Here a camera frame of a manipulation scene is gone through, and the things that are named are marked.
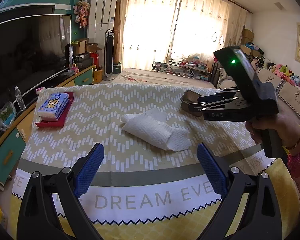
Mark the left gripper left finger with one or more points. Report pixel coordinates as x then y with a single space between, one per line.
38 217

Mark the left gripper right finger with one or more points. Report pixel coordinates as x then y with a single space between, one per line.
261 217

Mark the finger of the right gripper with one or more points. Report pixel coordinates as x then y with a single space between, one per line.
205 103
218 96

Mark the brown plastic tray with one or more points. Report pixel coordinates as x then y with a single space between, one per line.
188 98

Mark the person's right hand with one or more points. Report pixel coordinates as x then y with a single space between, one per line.
287 128

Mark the beige sofa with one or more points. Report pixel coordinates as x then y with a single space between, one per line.
288 96

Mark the teal tv cabinet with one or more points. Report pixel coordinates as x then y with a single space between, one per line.
13 141

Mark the white paper towel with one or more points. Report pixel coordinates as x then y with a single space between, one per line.
151 126

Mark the patterned beige tablecloth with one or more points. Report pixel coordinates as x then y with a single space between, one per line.
137 182

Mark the red tray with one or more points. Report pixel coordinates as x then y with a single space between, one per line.
61 121

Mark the blue tissue pack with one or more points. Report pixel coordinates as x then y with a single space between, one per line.
53 107

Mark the cream window curtains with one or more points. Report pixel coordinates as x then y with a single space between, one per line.
177 30

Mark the clear water bottle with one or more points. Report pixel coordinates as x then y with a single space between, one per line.
19 99

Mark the black tower fan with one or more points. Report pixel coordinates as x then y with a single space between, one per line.
108 54

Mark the white air conditioner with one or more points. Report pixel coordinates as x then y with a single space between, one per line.
101 18

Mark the black television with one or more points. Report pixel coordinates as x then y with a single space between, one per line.
32 49

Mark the pink artificial flowers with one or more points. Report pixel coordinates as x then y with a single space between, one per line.
81 12

